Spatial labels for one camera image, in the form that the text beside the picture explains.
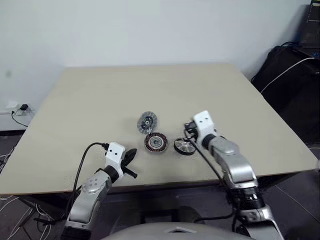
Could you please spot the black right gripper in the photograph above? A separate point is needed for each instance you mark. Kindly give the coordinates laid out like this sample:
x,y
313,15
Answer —
x,y
192,128

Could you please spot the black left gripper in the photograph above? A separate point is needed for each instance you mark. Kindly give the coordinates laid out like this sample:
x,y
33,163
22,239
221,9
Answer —
x,y
124,162

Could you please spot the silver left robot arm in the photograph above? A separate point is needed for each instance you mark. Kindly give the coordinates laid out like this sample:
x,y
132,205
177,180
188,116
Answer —
x,y
92,185

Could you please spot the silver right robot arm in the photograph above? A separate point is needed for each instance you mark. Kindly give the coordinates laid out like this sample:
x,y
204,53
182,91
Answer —
x,y
232,160

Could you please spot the black spoked rotor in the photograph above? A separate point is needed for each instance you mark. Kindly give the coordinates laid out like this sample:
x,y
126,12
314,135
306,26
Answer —
x,y
184,146

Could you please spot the motor housing with copper windings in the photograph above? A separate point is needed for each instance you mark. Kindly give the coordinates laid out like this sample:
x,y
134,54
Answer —
x,y
155,143

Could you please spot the grey round motor lid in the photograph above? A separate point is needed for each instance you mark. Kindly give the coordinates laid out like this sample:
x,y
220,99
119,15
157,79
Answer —
x,y
147,122

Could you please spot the grey robot torso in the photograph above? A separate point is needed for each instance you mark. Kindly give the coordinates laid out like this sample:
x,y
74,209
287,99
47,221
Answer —
x,y
175,231

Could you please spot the black bag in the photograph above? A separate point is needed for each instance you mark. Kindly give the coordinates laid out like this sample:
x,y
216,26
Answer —
x,y
290,87

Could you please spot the black plug adapter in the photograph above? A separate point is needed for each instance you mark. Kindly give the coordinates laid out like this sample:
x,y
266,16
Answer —
x,y
24,107

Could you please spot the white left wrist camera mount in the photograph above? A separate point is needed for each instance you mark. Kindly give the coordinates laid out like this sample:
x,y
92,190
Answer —
x,y
115,153

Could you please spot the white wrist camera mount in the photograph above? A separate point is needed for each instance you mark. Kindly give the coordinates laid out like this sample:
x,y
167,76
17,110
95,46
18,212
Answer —
x,y
203,122
115,153

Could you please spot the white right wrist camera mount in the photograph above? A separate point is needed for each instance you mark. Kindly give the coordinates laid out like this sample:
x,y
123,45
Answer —
x,y
203,122

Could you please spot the white wall power socket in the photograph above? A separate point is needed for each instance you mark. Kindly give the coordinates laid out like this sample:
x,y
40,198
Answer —
x,y
20,111

